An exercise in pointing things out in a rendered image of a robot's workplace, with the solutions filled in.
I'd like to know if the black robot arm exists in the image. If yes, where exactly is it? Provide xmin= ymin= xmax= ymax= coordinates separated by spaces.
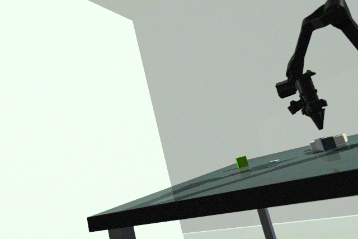
xmin=275 ymin=0 xmax=358 ymax=115

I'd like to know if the small green block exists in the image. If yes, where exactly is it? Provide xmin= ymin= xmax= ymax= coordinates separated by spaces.
xmin=235 ymin=156 xmax=248 ymax=168

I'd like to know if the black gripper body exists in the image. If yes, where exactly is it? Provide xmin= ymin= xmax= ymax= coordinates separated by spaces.
xmin=299 ymin=87 xmax=327 ymax=115

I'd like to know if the cream open-top tray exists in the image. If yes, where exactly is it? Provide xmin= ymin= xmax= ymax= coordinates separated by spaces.
xmin=309 ymin=134 xmax=348 ymax=150

